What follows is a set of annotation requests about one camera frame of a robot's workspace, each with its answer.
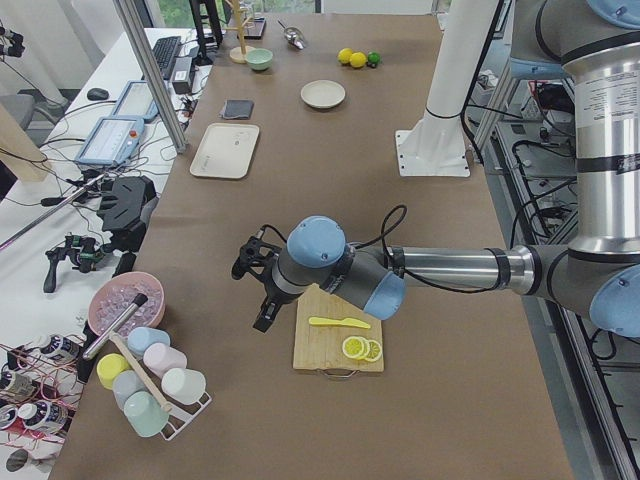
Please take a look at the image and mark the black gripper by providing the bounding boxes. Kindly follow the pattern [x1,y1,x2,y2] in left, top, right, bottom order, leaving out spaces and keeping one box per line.
[253,290,290,332]

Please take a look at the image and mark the cream round plate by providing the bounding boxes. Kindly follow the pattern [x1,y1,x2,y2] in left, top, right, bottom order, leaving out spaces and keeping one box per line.
[300,79,346,109]

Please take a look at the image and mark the cream rabbit tray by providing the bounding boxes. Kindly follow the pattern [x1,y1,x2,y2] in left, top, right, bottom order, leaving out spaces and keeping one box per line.
[189,123,260,180]

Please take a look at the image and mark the bamboo cutting board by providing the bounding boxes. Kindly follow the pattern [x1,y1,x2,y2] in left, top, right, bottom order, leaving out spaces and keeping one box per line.
[293,285,385,375]

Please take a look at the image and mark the yellow plastic knife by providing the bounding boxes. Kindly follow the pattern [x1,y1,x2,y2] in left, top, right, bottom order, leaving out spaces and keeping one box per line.
[308,316,371,330]

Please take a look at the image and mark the lemon slices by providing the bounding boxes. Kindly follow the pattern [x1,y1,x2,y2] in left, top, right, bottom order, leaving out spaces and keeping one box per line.
[341,336,383,363]

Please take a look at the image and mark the white cup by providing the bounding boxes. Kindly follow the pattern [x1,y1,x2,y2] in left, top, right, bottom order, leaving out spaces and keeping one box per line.
[161,368,206,405]

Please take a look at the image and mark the pink cup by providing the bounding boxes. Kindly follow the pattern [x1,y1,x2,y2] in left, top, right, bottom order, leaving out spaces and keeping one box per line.
[143,342,187,378]

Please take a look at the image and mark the metal rod black tip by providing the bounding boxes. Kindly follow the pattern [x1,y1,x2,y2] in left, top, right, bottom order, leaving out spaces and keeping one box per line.
[82,293,148,361]

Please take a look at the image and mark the blue cup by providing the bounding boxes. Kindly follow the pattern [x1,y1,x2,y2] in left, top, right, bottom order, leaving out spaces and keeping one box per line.
[127,327,171,359]

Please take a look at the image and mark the white cup rack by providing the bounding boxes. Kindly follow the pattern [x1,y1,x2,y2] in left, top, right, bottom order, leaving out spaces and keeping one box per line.
[160,392,213,441]

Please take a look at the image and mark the pink bowl of ice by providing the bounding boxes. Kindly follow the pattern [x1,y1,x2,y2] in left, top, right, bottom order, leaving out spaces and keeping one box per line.
[88,271,165,337]

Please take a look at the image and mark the grey cup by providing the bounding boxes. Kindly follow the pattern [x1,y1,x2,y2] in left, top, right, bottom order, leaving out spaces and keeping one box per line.
[112,370,146,410]

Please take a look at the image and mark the mint green cup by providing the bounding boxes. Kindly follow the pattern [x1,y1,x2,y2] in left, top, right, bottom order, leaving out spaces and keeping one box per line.
[123,391,169,438]

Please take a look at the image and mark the yellow cup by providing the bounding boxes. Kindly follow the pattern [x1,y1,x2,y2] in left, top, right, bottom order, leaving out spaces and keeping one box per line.
[96,353,131,390]

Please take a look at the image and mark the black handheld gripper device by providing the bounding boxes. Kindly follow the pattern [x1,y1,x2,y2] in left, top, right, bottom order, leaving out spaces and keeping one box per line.
[43,234,114,293]

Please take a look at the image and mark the grey folded cloth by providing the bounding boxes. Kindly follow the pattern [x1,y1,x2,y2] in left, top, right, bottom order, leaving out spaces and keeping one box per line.
[220,99,254,120]

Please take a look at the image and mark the near blue teach pendant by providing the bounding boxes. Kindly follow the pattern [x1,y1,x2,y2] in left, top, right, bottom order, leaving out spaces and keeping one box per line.
[75,115,145,167]

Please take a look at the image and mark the blue teach pendant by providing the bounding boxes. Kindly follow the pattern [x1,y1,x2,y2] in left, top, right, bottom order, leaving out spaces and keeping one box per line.
[111,80,158,122]
[75,115,145,167]

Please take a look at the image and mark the far blue teach pendant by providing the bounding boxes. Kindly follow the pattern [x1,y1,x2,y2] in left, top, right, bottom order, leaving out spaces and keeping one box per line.
[111,80,158,122]

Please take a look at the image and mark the mint green bowl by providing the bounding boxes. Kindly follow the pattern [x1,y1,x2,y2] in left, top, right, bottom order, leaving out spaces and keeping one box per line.
[245,48,274,72]

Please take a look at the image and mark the wooden mug tree stand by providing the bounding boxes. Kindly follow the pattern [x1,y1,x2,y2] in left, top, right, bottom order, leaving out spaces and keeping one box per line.
[225,0,255,64]

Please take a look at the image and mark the yellow lemon far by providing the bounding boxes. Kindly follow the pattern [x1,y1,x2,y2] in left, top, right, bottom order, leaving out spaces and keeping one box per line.
[337,48,354,65]

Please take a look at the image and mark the yellow lemon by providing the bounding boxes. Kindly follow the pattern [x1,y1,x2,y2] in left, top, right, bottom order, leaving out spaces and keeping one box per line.
[349,52,368,69]
[337,48,354,65]

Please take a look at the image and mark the yellow lemon near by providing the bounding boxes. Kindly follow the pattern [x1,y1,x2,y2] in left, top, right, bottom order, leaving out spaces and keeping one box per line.
[349,52,368,69]

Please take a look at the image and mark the metal scoop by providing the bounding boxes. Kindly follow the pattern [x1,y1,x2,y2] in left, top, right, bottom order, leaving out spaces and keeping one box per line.
[277,19,307,50]

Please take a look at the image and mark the green lime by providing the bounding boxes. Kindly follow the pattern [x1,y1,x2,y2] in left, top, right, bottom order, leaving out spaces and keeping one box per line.
[366,51,381,68]

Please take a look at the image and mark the black computer mouse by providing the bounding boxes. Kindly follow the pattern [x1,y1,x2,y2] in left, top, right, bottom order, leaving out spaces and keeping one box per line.
[86,87,110,101]

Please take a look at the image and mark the black keyboard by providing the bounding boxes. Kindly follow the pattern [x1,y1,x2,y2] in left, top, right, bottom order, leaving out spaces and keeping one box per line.
[152,36,181,80]

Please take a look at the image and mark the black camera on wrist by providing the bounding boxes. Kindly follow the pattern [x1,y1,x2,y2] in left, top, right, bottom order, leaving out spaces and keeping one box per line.
[231,224,286,283]

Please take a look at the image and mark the white camera pillar base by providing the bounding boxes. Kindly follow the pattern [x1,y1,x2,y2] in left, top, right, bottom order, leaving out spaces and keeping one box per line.
[395,0,502,177]

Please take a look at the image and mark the aluminium frame post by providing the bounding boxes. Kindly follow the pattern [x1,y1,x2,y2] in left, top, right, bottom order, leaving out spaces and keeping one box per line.
[113,0,187,154]

